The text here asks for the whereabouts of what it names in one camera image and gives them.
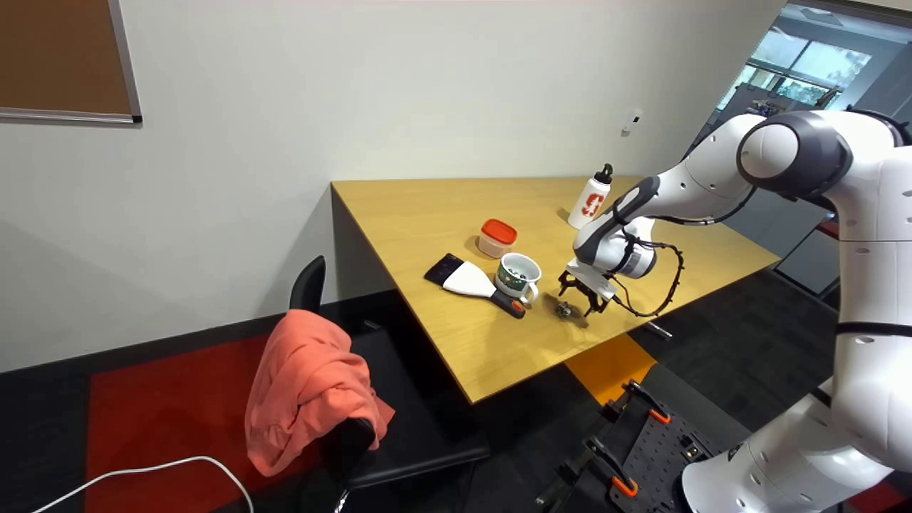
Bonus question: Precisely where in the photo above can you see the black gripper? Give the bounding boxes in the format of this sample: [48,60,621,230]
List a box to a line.
[556,265,621,318]

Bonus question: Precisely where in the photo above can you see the white green patterned mug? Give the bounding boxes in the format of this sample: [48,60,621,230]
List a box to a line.
[493,250,543,304]

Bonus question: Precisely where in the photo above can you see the yellow orange panel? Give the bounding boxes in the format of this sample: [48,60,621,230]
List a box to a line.
[563,332,657,407]

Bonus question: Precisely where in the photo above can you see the white bottle with red logo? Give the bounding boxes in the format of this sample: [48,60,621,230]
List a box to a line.
[563,163,616,230]

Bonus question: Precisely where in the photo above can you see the small container with red lid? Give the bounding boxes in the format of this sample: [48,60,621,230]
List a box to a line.
[475,217,520,263]

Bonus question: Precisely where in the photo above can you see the brush with black bristles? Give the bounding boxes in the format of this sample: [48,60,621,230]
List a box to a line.
[420,250,526,318]

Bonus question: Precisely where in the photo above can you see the black perforated plate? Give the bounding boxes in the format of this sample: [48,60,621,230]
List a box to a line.
[543,365,751,513]

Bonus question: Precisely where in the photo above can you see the black office chair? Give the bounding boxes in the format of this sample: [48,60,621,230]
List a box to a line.
[288,254,493,513]

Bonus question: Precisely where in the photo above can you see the grey panel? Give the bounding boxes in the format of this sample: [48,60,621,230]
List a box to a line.
[772,226,845,297]

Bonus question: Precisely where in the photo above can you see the black table base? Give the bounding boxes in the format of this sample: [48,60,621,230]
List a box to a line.
[326,181,487,439]

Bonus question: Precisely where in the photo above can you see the salmon pink cloth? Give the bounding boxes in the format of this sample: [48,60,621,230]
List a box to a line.
[241,308,398,479]

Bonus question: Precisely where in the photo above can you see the window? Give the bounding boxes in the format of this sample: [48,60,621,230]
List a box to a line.
[717,26,871,114]

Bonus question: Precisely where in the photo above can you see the cork notice board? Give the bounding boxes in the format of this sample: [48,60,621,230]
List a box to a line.
[0,0,145,129]

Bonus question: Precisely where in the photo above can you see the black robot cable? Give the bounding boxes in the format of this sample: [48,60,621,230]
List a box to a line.
[609,236,687,318]

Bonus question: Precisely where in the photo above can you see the orange handled clamp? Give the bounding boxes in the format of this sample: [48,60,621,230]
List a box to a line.
[579,432,640,501]
[621,379,673,426]

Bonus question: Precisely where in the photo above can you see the white floor cable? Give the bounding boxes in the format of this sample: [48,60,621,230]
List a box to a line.
[31,454,255,513]

